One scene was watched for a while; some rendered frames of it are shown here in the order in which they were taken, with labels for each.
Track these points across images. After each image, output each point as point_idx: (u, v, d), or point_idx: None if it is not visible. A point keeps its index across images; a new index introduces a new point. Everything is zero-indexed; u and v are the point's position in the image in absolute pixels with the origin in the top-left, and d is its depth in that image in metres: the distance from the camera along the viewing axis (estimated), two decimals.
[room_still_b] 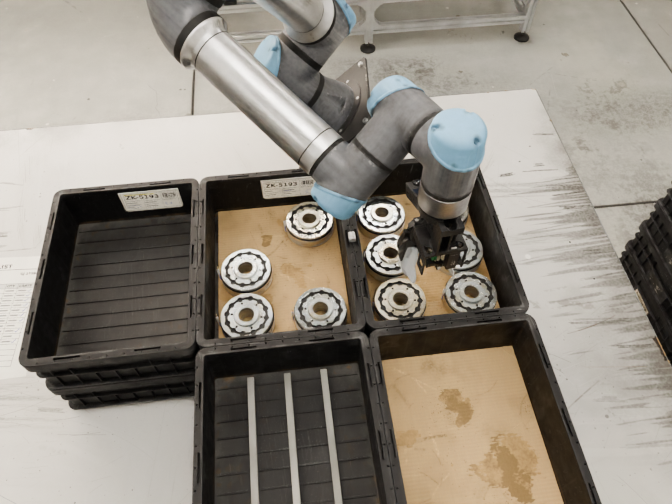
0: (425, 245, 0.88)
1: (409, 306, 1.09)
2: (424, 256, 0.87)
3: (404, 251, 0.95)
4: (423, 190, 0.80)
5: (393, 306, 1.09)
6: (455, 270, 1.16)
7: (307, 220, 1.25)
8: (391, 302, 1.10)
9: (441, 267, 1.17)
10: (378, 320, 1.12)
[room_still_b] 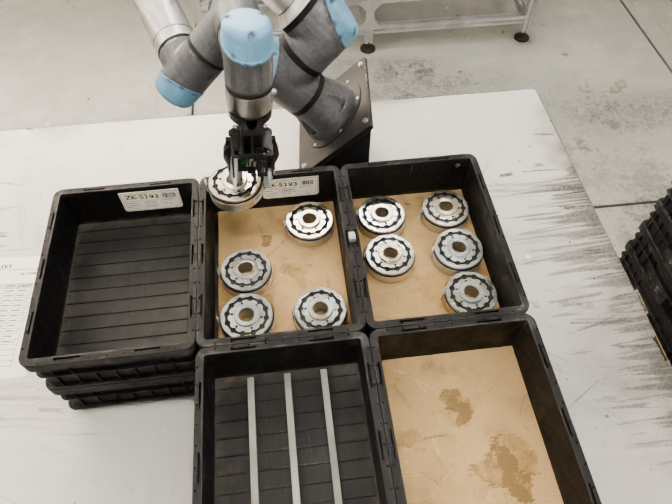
0: (235, 147, 0.95)
1: (241, 186, 1.07)
2: (231, 156, 0.94)
3: (229, 160, 1.03)
4: (225, 87, 0.88)
5: (224, 185, 1.07)
6: (455, 270, 1.16)
7: (307, 220, 1.25)
8: (224, 181, 1.08)
9: (441, 267, 1.17)
10: (378, 320, 1.12)
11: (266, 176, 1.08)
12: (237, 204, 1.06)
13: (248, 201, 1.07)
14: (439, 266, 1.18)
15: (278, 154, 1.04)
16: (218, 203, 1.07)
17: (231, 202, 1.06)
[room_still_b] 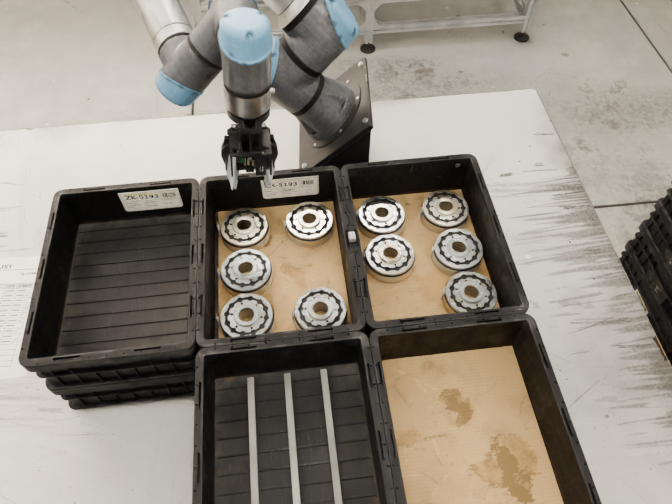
0: (233, 146, 0.96)
1: (250, 231, 1.20)
2: (229, 155, 0.95)
3: (226, 159, 1.03)
4: (223, 86, 0.89)
5: (235, 230, 1.20)
6: (455, 270, 1.16)
7: (307, 220, 1.25)
8: (234, 226, 1.20)
9: (441, 267, 1.17)
10: (378, 320, 1.12)
11: (266, 175, 1.08)
12: (246, 247, 1.19)
13: (256, 245, 1.20)
14: (439, 266, 1.18)
15: (277, 152, 1.04)
16: (229, 246, 1.20)
17: (241, 246, 1.19)
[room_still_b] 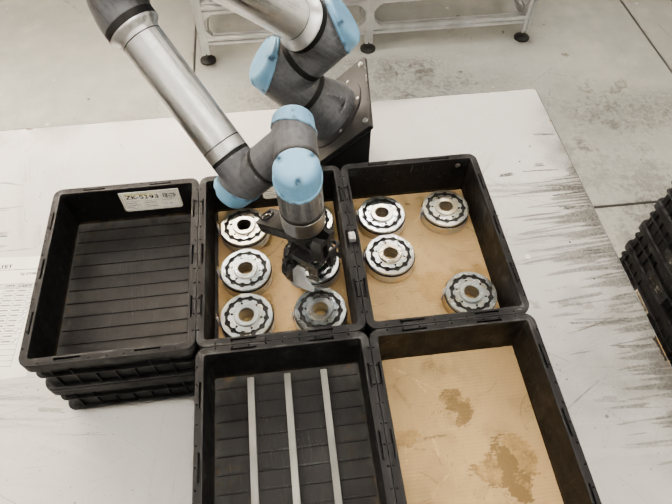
0: (310, 261, 1.01)
1: (250, 231, 1.20)
2: (315, 269, 1.00)
3: (291, 273, 1.07)
4: (290, 225, 0.92)
5: (235, 230, 1.20)
6: None
7: None
8: (234, 226, 1.20)
9: None
10: (378, 320, 1.12)
11: None
12: (246, 247, 1.19)
13: (256, 245, 1.20)
14: None
15: None
16: (229, 246, 1.20)
17: (241, 246, 1.19)
